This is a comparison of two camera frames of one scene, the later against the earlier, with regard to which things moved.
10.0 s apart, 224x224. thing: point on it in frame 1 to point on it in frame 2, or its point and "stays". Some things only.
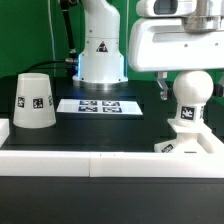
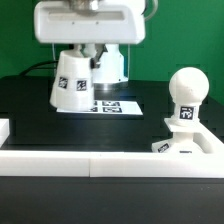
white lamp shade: (34, 103) to (73, 83)
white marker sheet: (122, 106) stays
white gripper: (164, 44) to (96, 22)
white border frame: (109, 164) stays
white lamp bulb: (191, 90) stays
